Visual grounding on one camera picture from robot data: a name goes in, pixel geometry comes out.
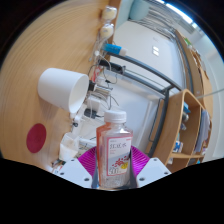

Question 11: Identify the small blue white-capped bottle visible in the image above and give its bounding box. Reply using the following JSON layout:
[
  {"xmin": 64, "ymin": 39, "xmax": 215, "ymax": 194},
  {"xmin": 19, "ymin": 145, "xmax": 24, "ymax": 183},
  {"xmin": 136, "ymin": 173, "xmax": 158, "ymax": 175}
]
[{"xmin": 102, "ymin": 42, "xmax": 129, "ymax": 57}]

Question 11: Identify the black plug charger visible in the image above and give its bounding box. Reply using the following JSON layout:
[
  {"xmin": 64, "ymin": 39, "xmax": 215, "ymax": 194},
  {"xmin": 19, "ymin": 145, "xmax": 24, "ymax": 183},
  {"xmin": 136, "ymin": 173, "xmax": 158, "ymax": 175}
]
[{"xmin": 82, "ymin": 107, "xmax": 105, "ymax": 120}]

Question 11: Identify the wooden shelf unit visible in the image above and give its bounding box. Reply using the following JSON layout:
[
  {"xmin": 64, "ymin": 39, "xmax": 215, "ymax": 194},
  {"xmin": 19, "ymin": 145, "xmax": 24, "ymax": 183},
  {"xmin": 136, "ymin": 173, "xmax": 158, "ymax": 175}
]
[{"xmin": 150, "ymin": 87, "xmax": 215, "ymax": 173}]

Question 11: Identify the metal cup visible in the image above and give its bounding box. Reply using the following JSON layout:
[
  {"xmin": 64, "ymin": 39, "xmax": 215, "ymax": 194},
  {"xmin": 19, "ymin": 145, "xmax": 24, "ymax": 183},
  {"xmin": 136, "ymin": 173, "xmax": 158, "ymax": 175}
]
[{"xmin": 88, "ymin": 81, "xmax": 113, "ymax": 98}]

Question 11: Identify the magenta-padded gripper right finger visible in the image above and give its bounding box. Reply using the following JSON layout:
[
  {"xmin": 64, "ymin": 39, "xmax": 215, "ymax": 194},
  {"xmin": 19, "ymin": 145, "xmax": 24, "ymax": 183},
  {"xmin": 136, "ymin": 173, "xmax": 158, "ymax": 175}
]
[{"xmin": 129, "ymin": 145, "xmax": 172, "ymax": 190}]

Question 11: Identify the teal bed mattress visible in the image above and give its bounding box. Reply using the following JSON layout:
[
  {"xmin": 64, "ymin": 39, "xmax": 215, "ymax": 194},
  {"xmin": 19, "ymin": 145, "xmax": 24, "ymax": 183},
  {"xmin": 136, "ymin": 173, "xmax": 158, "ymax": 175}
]
[{"xmin": 127, "ymin": 0, "xmax": 152, "ymax": 21}]

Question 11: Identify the black electric shaver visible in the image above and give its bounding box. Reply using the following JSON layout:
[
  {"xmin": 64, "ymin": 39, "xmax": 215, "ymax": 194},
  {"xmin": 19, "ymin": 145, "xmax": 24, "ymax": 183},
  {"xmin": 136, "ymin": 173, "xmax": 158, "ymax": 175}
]
[{"xmin": 97, "ymin": 58, "xmax": 126, "ymax": 75}]

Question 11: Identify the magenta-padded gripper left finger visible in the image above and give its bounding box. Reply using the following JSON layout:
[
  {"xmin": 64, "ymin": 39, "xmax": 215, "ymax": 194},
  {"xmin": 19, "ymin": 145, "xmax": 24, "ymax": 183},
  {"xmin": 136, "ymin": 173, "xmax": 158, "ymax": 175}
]
[{"xmin": 57, "ymin": 147, "xmax": 99, "ymax": 189}]

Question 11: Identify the flat round red coaster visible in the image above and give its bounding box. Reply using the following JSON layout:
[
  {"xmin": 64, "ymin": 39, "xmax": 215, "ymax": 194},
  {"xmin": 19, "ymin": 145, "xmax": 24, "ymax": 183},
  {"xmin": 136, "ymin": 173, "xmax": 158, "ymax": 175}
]
[{"xmin": 25, "ymin": 122, "xmax": 48, "ymax": 155}]

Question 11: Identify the grey metal desk frame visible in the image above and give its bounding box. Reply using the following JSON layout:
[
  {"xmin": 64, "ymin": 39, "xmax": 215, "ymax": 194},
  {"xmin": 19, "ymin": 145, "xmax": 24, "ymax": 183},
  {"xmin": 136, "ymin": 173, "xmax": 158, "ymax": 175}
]
[{"xmin": 99, "ymin": 54, "xmax": 185, "ymax": 158}]

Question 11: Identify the clear white-capped drink bottle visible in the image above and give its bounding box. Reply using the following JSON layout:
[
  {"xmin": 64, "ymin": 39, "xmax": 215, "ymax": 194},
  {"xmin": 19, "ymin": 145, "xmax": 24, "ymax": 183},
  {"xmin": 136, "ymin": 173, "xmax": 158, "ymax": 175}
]
[{"xmin": 95, "ymin": 109, "xmax": 134, "ymax": 191}]

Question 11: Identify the white plastic cup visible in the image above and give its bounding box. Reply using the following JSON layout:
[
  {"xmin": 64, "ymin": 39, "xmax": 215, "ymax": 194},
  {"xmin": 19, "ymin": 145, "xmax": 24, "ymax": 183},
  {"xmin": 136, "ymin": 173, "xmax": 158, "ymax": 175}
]
[{"xmin": 36, "ymin": 67, "xmax": 91, "ymax": 115}]

